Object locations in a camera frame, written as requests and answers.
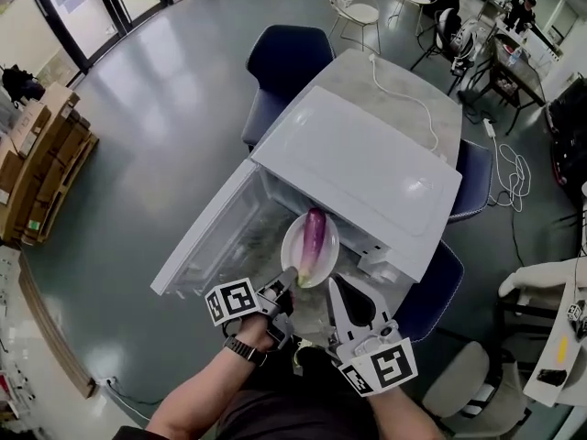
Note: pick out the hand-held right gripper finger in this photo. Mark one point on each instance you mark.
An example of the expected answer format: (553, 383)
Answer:
(380, 312)
(339, 319)

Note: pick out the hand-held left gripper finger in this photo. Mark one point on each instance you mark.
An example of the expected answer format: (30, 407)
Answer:
(285, 280)

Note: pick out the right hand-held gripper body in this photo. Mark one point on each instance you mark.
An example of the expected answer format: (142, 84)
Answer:
(390, 362)

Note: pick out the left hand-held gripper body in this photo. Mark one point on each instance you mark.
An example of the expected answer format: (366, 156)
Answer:
(234, 300)

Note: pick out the white oval plate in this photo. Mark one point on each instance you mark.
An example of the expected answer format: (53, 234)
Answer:
(291, 250)

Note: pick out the purple eggplant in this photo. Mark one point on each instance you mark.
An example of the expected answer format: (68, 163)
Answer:
(313, 241)

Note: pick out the white microwave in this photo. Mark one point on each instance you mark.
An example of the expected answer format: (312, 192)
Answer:
(357, 163)

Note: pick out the person's left forearm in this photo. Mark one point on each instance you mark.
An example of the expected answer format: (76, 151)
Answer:
(192, 397)

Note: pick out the person's right forearm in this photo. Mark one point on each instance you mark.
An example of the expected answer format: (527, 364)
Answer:
(403, 415)

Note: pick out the person's left hand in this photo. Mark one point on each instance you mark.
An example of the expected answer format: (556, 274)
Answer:
(257, 333)

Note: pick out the black wristwatch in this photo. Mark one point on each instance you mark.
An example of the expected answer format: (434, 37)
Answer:
(245, 351)

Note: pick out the person's light green shoe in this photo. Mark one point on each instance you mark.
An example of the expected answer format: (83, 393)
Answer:
(300, 358)

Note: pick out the dark blue chair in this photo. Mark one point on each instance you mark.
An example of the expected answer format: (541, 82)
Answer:
(435, 287)
(289, 58)
(474, 177)

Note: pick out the person's black shirt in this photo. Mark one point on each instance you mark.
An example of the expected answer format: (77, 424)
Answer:
(284, 410)

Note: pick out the white power strip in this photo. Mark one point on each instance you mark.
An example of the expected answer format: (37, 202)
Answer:
(489, 128)
(111, 381)

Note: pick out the black oblong object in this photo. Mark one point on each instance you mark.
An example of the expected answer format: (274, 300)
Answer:
(551, 377)

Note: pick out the small yellow object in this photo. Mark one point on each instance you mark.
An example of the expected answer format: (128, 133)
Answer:
(562, 348)

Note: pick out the white work table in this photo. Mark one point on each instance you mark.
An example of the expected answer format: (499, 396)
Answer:
(564, 383)

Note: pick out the spare hand-held gripper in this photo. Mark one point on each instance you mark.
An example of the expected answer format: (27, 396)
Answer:
(577, 314)

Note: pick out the grey marble dining table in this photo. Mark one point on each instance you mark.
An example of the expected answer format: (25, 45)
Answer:
(394, 80)

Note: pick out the stack of flat cardboard boxes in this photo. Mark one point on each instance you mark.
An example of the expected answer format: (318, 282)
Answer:
(41, 163)

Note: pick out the black equipment case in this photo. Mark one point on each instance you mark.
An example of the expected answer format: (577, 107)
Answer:
(568, 126)

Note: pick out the black glass-top table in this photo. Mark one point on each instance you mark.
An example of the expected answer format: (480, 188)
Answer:
(518, 71)

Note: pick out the black chair with white bag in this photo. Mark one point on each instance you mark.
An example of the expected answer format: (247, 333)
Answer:
(461, 35)

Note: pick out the clothes rack with garments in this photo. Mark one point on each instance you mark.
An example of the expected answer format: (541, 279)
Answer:
(18, 83)

